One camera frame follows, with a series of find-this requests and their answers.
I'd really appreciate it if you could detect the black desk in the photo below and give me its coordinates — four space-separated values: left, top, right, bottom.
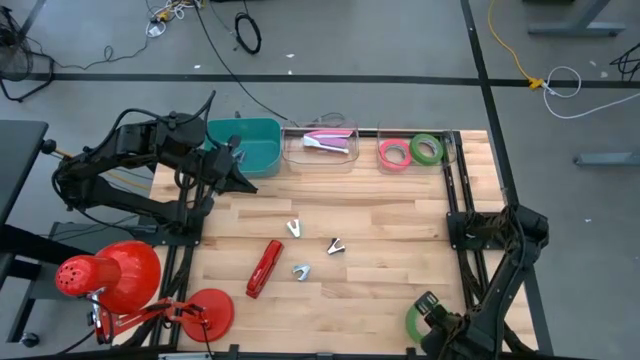
0 119 96 346

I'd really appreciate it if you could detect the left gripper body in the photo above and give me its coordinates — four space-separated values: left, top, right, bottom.
197 133 246 201

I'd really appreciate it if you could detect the grey metal crossbar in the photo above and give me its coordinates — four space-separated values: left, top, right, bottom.
282 127 451 139

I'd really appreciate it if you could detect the red stapler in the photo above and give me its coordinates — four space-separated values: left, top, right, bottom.
245 239 285 300

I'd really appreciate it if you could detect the pink tape roll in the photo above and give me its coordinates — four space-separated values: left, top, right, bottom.
378 138 414 172

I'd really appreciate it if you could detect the red desk lamp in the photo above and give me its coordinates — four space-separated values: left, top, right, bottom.
54 240 235 346

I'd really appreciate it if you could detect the black floor fan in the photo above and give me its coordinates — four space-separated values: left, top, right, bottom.
0 7 56 104

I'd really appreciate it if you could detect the black coiled cable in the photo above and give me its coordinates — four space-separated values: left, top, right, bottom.
234 12 263 55

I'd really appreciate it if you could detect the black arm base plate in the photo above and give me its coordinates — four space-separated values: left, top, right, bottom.
446 211 501 251
144 219 207 247

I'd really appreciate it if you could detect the white cable bundle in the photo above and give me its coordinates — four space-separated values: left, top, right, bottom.
144 0 204 39

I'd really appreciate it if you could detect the long black floor cable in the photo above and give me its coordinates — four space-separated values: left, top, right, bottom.
192 0 301 126

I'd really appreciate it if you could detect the green tape roll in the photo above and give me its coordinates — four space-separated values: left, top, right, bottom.
404 303 432 345
409 132 445 167

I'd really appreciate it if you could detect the grey table foot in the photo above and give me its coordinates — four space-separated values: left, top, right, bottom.
574 152 640 167
528 0 627 37

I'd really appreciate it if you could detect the yellow extension cord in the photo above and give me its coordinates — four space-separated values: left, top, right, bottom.
487 0 545 91

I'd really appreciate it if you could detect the black cable tangle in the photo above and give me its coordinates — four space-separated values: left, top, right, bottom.
610 43 640 81

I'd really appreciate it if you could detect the pink stapler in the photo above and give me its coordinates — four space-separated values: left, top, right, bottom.
302 129 354 155

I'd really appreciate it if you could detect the clear plastic bin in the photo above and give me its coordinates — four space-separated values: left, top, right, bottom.
282 118 360 174
376 122 457 175

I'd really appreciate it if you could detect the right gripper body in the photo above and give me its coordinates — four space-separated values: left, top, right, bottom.
413 290 469 354

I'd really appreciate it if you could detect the black aluminium frame rail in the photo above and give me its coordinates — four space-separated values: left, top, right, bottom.
149 127 206 349
439 130 541 354

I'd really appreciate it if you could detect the teal plastic bin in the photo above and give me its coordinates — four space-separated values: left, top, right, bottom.
204 117 283 180

